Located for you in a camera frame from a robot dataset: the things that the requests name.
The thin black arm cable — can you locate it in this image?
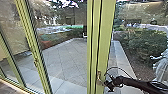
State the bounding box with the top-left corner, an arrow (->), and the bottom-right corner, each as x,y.
104,66 -> 133,80

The white outdoor chair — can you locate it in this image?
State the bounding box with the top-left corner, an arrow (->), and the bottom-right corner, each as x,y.
81,29 -> 88,39

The red shrub bed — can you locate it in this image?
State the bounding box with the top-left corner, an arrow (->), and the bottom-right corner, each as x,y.
39,34 -> 68,50

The small dark frame handle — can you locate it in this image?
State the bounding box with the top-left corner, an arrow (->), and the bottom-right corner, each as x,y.
32,58 -> 39,68

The dark green shrub bed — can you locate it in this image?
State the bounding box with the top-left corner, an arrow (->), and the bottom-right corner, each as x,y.
119,29 -> 168,64

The green framed glass window wall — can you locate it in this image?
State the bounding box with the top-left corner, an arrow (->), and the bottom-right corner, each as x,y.
0,0 -> 98,94

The metal lever door handle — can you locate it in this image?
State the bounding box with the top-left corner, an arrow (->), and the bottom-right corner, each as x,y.
95,70 -> 107,88

